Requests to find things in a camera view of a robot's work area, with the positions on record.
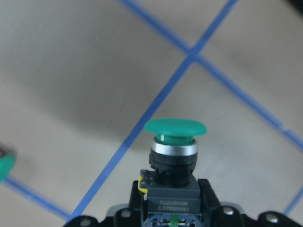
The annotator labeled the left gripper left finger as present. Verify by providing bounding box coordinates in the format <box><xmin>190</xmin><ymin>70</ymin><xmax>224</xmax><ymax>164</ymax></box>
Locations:
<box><xmin>129</xmin><ymin>180</ymin><xmax>148</xmax><ymax>227</ymax></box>

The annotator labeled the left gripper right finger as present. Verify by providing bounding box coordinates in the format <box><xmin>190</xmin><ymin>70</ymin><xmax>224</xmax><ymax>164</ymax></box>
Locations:
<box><xmin>196</xmin><ymin>179</ymin><xmax>221</xmax><ymax>227</ymax></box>

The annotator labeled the green push button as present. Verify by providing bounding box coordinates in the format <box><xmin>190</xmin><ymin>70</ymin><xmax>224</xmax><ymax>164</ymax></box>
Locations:
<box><xmin>0</xmin><ymin>148</ymin><xmax>17</xmax><ymax>182</ymax></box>
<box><xmin>138</xmin><ymin>118</ymin><xmax>206</xmax><ymax>227</ymax></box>

